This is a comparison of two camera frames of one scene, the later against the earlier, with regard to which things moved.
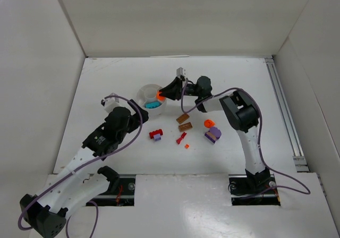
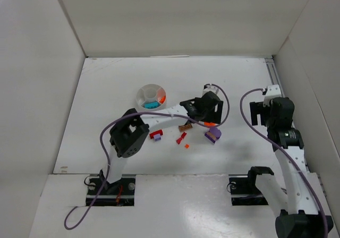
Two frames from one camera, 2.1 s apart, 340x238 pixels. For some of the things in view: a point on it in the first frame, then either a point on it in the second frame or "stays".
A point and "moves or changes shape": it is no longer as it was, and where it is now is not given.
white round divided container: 146,97 stays
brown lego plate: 184,127 stays
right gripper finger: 173,90 -> 258,108
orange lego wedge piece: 159,97 moves or changes shape
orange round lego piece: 209,123 stays
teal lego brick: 153,104 stays
